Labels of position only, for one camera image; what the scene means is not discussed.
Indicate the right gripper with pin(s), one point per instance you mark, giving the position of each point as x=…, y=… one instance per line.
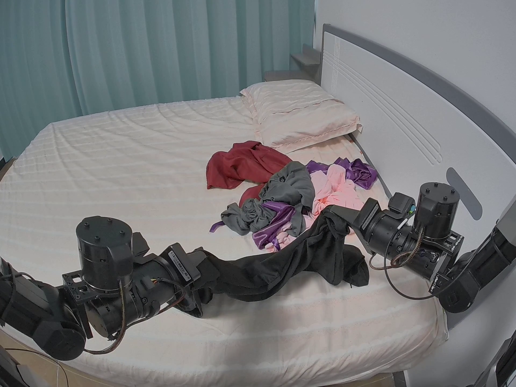
x=387, y=236

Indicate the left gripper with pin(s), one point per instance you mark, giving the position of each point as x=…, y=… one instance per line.
x=141, y=296

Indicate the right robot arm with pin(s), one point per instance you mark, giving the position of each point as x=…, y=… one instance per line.
x=483, y=264

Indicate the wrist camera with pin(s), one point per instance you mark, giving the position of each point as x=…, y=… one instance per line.
x=140, y=246
x=401, y=204

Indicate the black T-shirt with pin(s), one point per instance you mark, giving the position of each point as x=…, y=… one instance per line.
x=282, y=264

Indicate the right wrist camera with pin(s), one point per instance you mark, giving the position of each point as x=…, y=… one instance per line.
x=401, y=204

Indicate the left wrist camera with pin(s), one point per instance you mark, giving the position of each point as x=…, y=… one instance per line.
x=140, y=246

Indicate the grey bedside table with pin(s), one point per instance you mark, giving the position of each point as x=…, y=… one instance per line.
x=282, y=75

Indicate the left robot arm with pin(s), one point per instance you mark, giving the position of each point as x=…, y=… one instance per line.
x=40, y=317

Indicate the blue-green curtain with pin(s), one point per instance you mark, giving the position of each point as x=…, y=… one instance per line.
x=141, y=34

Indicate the cream pillow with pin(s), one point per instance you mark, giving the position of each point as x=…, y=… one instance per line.
x=298, y=115

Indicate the dark red garment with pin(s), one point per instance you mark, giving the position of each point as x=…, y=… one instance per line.
x=238, y=163

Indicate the bed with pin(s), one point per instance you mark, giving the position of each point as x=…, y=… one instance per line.
x=121, y=175

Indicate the pile of clothes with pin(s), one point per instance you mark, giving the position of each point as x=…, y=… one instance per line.
x=290, y=184

